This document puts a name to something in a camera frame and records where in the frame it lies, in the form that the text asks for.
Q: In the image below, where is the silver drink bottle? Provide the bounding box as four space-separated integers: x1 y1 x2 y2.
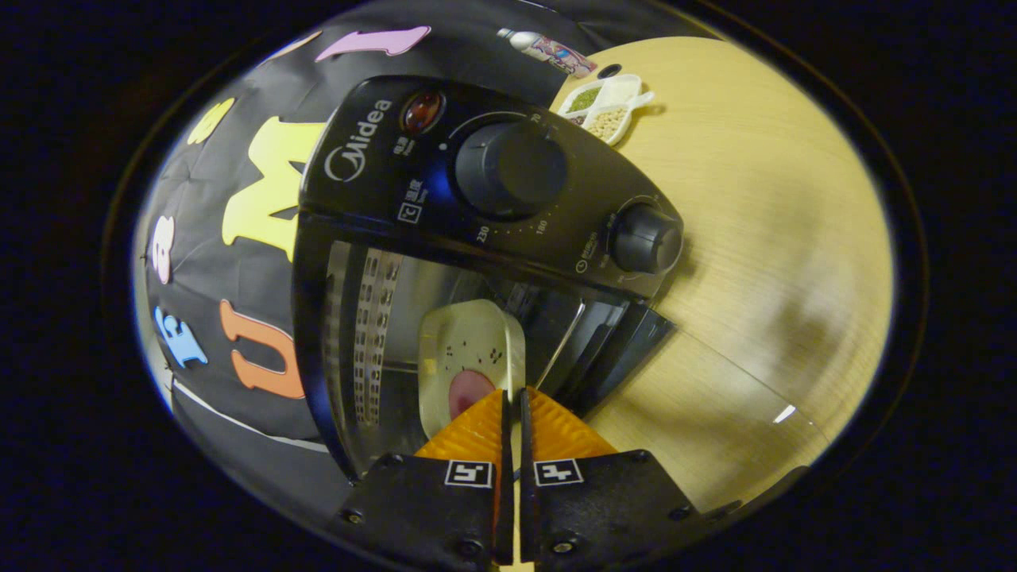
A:
497 28 598 79

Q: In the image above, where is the white square plate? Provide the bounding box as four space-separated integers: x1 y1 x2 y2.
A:
417 300 527 439

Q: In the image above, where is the white divided dish with grains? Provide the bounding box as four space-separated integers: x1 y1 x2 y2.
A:
556 73 656 146

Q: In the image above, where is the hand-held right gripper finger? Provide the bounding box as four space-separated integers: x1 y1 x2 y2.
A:
519 387 744 569
330 388 514 569

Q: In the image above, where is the pink round food slice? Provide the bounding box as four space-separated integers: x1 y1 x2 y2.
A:
447 369 497 422

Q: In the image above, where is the black electric oven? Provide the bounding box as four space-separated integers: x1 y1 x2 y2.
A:
291 75 831 513

